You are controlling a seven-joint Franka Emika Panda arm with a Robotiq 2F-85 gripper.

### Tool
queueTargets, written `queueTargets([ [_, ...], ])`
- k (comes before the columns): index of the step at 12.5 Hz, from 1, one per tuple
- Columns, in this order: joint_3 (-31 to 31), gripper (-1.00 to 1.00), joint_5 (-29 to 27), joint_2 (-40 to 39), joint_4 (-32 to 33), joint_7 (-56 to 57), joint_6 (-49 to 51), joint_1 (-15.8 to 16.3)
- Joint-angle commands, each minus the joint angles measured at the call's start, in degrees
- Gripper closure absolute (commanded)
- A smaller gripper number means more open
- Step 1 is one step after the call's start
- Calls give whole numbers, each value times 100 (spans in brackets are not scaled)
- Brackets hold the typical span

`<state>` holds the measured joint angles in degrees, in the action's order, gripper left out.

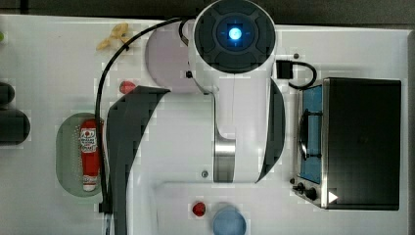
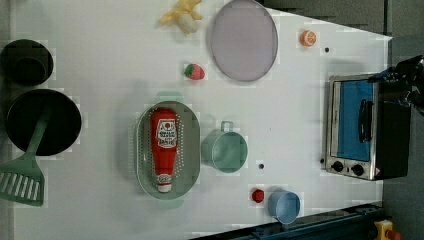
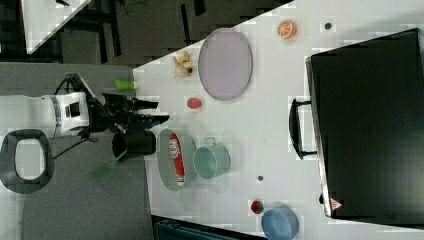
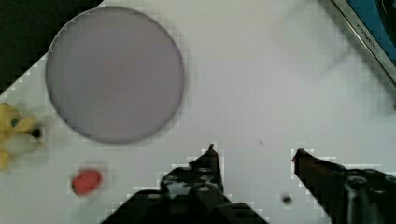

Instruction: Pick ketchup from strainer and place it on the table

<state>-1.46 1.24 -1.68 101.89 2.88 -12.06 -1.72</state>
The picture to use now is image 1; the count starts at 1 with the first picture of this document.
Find black and steel toaster oven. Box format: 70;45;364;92
291;77;401;211

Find blue round cup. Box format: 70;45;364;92
212;206;247;235

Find red strawberry toy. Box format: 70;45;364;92
119;80;136;94

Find red plush ketchup bottle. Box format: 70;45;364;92
79;119;100;192

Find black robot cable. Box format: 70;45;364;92
95;17;197;214

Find dark round object upper left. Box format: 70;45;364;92
0;82;16;105

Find peeled banana toy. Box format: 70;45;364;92
96;23;129;51

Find grey round plate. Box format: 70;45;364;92
145;23;200;93

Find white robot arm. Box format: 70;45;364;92
105;0;285;235

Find dark object at left edge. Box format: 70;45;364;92
0;109;30;146

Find small red tomato toy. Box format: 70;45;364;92
192;202;206;217

